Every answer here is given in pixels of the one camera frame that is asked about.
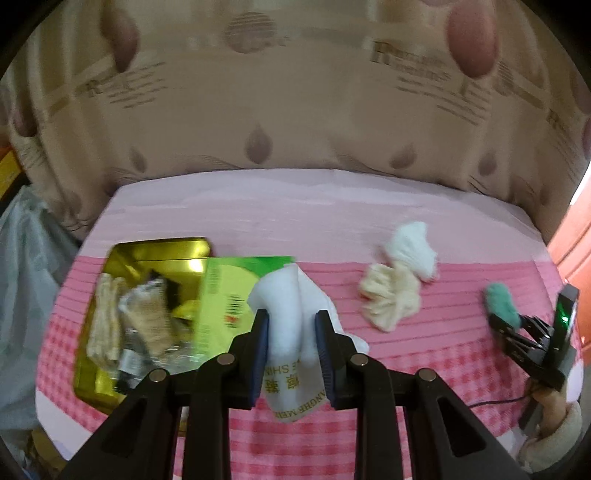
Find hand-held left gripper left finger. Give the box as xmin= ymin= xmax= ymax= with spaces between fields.
xmin=58 ymin=308 xmax=271 ymax=480

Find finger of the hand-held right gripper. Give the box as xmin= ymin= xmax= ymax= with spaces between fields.
xmin=519 ymin=315 xmax=553 ymax=342
xmin=489 ymin=314 xmax=546 ymax=366

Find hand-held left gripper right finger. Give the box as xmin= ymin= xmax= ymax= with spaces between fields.
xmin=315 ymin=310 xmax=532 ymax=480

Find teal cloth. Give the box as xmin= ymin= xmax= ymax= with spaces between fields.
xmin=484 ymin=284 xmax=522 ymax=330

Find white towel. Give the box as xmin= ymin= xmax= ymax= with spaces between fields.
xmin=247 ymin=263 xmax=370 ymax=421

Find snack packets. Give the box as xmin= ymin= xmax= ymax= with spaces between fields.
xmin=117 ymin=272 xmax=178 ymax=358

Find white plastic packet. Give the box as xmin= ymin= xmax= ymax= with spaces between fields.
xmin=115 ymin=339 xmax=195 ymax=393

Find gold tin box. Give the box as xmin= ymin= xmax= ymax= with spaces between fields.
xmin=74 ymin=237 xmax=214 ymax=411

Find person's right forearm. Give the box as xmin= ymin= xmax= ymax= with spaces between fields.
xmin=517 ymin=401 xmax=584 ymax=474

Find person's right hand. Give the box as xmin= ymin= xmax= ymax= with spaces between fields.
xmin=531 ymin=388 xmax=572 ymax=441

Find green box lid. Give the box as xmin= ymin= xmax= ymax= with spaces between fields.
xmin=191 ymin=256 xmax=296 ymax=361

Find yellow packet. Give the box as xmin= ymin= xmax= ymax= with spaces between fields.
xmin=172 ymin=299 xmax=202 ymax=322

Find cream cloth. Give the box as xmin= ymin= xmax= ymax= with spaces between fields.
xmin=359 ymin=263 xmax=423 ymax=332

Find orange panel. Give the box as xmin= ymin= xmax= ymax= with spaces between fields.
xmin=549 ymin=161 xmax=591 ymax=289

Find white cloth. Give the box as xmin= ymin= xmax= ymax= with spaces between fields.
xmin=382 ymin=222 xmax=439 ymax=284

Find pink checkered tablecloth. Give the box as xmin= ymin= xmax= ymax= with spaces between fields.
xmin=34 ymin=168 xmax=578 ymax=480

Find grey plastic sheet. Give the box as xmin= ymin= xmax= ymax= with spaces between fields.
xmin=0 ymin=185 xmax=80 ymax=432

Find beige patterned curtain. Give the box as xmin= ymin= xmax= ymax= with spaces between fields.
xmin=0 ymin=0 xmax=591 ymax=243

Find yellow box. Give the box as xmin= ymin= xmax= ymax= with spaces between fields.
xmin=0 ymin=147 xmax=25 ymax=186

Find black cable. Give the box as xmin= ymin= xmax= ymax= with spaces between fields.
xmin=466 ymin=395 xmax=537 ymax=410

